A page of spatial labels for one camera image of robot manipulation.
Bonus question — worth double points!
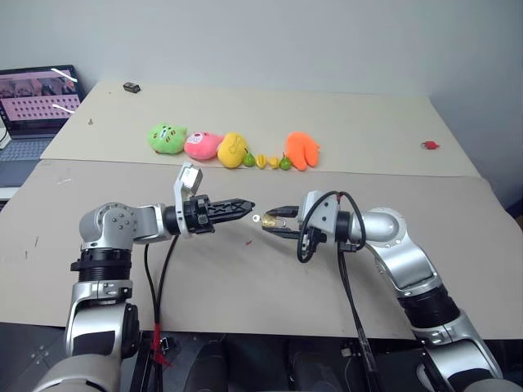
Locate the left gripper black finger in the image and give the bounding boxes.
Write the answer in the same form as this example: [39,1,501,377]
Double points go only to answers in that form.
[208,198,257,214]
[209,208,253,226]

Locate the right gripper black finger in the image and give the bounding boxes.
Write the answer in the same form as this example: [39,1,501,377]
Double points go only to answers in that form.
[261,225,303,241]
[266,205,302,220]

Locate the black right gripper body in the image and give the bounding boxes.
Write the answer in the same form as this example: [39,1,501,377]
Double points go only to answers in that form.
[298,225,328,252]

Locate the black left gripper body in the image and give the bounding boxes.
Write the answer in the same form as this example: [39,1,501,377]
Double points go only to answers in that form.
[183,195,215,236]

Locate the brass padlock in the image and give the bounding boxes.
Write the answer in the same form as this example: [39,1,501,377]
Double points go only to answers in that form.
[261,212,288,230]

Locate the yellow plush toy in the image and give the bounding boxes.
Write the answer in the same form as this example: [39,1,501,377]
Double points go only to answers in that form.
[216,131,250,170]

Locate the large cardboard sheet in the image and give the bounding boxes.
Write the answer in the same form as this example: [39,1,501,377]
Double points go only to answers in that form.
[0,158,523,341]

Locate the orange plush toy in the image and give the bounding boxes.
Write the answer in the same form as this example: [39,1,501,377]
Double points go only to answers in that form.
[284,131,321,172]

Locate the pink plush toy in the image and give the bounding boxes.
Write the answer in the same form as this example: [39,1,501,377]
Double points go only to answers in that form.
[183,131,226,162]

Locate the green plush toy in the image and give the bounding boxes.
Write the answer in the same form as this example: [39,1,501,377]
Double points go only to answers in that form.
[146,122,190,157]

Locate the smaller cardboard sheet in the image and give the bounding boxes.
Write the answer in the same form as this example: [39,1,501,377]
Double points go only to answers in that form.
[40,78,486,179]

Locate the open laptop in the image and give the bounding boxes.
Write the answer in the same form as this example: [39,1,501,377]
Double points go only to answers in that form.
[0,64,87,188]

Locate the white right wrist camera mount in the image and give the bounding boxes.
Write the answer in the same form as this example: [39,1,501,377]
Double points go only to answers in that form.
[295,189,342,238]

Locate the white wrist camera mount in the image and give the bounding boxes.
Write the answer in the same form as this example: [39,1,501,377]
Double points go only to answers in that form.
[172,160,204,238]
[295,189,342,238]

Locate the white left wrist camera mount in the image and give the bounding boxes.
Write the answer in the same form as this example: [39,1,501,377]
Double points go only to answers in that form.
[172,160,204,238]

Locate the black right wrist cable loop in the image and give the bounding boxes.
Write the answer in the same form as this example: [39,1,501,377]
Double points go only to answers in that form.
[297,190,368,265]

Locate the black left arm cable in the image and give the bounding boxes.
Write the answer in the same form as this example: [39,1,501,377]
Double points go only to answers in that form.
[144,241,163,392]
[154,234,181,392]

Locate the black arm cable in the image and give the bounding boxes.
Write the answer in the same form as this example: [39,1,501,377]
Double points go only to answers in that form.
[336,243,387,392]
[154,234,181,392]
[144,241,163,392]

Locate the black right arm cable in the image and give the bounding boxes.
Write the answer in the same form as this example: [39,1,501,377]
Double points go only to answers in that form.
[336,243,387,392]

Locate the red tape on cable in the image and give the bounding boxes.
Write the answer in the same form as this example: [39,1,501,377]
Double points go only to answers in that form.
[150,321,173,368]

